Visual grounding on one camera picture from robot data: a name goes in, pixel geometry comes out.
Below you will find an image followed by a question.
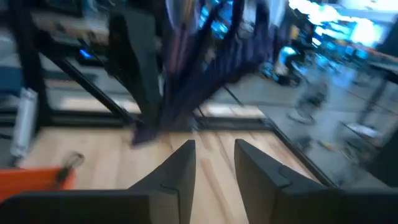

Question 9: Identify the black frame post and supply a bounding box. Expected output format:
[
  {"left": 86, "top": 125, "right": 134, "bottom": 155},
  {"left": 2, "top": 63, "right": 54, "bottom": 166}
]
[{"left": 8, "top": 0, "right": 138, "bottom": 126}]

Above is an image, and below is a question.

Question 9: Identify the orange slotted plastic basket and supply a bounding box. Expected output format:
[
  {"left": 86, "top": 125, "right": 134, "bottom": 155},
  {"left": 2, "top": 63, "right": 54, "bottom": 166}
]
[{"left": 0, "top": 167, "right": 76, "bottom": 203}]

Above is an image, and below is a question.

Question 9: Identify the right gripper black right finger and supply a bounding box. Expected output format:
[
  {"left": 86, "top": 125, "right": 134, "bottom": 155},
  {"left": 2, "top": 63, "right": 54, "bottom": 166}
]
[{"left": 234, "top": 138, "right": 398, "bottom": 224}]

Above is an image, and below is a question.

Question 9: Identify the silver metal post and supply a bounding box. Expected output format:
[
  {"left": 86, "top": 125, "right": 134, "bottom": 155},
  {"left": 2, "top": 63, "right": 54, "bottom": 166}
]
[{"left": 10, "top": 88, "right": 39, "bottom": 158}]

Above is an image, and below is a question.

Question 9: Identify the blue black braided USB cable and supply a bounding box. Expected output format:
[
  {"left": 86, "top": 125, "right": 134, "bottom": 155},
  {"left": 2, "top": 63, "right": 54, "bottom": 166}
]
[{"left": 130, "top": 0, "right": 281, "bottom": 147}]

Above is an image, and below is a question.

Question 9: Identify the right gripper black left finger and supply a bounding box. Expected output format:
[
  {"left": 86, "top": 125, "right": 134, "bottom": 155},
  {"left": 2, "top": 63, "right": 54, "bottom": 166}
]
[{"left": 0, "top": 139, "right": 197, "bottom": 224}]

